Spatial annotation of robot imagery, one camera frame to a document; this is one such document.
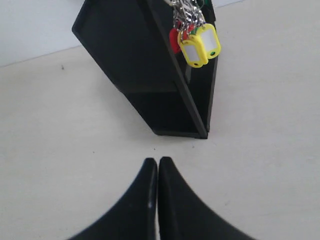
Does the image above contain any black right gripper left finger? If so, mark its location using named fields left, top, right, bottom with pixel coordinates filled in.
left=71, top=158, right=158, bottom=240

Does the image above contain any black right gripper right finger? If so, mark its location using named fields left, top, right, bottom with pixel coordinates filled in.
left=158, top=156, right=252, bottom=240

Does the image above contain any bunch of coloured key tags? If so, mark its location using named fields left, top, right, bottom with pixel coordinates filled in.
left=165, top=0, right=221, bottom=69

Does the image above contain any black two-tier metal rack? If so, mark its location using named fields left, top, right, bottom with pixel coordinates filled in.
left=72, top=0, right=218, bottom=139

